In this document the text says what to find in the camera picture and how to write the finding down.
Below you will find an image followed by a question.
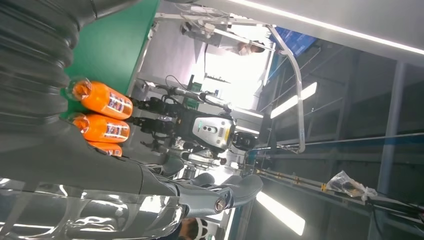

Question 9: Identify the white wall light strip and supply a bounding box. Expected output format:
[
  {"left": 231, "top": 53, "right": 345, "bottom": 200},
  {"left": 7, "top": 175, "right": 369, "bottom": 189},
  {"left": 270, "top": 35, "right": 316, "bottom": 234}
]
[{"left": 228, "top": 0, "right": 424, "bottom": 56}]

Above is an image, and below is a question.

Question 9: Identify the silver metal gantry frame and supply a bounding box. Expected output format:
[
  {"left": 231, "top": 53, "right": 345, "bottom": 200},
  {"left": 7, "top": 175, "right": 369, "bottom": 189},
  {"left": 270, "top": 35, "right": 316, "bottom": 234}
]
[{"left": 153, "top": 12, "right": 307, "bottom": 155}]

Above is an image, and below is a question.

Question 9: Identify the clear plastic bag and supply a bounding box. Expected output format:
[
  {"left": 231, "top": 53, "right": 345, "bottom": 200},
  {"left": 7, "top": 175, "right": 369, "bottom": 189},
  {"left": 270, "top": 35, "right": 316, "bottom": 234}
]
[{"left": 326, "top": 170, "right": 379, "bottom": 202}]

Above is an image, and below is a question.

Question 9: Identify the blue display screen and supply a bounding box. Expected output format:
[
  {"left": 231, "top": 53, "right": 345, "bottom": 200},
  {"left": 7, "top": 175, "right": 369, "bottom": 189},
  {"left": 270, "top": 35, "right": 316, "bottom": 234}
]
[{"left": 269, "top": 26, "right": 318, "bottom": 58}]

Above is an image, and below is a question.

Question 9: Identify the ceiling light panel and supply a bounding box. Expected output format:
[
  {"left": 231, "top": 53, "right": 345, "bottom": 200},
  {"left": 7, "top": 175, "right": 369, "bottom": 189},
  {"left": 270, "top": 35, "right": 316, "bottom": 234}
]
[{"left": 269, "top": 81, "right": 318, "bottom": 119}]

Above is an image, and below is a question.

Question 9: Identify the orange juice bottle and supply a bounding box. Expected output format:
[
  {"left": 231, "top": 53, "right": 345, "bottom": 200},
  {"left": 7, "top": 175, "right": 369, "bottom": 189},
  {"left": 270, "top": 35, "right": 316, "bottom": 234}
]
[
  {"left": 67, "top": 112, "right": 131, "bottom": 144},
  {"left": 64, "top": 77, "right": 134, "bottom": 121},
  {"left": 87, "top": 140, "right": 123, "bottom": 158}
]

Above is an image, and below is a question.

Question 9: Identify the person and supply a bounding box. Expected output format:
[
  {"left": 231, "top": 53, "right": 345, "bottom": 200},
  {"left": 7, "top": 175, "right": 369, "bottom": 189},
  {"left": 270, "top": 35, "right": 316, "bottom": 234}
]
[
  {"left": 177, "top": 216, "right": 210, "bottom": 240},
  {"left": 228, "top": 34, "right": 276, "bottom": 58}
]

